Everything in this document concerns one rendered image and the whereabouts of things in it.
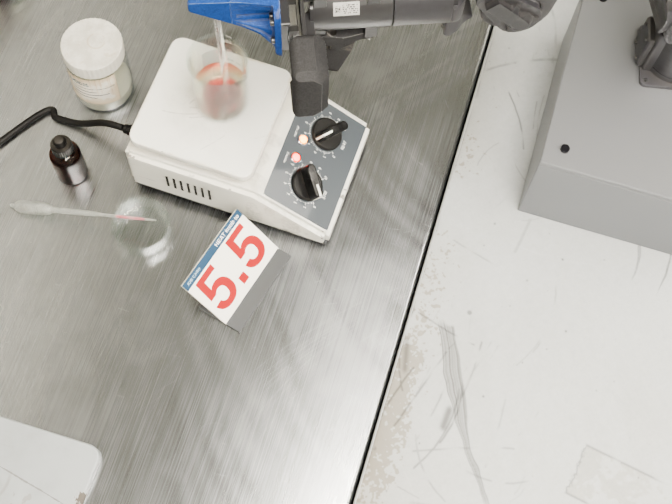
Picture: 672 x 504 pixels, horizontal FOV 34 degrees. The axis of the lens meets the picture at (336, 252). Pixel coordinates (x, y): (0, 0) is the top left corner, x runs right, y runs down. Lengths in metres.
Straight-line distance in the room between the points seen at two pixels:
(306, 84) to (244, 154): 0.20
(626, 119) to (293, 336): 0.36
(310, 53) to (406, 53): 0.36
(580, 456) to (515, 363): 0.10
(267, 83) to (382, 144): 0.14
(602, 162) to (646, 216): 0.07
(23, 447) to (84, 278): 0.17
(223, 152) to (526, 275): 0.31
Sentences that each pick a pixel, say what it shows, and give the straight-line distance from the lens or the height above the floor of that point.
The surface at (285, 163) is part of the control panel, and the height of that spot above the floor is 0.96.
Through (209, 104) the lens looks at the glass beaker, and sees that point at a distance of 0.98.
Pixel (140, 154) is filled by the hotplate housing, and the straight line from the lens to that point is 1.02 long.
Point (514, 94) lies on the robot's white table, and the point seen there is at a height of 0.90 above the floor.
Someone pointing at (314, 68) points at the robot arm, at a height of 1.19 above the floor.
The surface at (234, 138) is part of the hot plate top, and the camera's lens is 1.00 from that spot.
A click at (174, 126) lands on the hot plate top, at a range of 1.01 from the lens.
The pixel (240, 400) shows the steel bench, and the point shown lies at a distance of 1.00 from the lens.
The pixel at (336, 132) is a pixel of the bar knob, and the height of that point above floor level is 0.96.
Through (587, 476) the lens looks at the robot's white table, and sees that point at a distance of 1.02.
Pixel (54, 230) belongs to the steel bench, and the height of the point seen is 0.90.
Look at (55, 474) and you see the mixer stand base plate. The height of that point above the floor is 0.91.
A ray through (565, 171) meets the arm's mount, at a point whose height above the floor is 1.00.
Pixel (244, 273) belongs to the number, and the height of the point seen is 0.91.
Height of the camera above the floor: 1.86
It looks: 68 degrees down
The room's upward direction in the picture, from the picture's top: 5 degrees clockwise
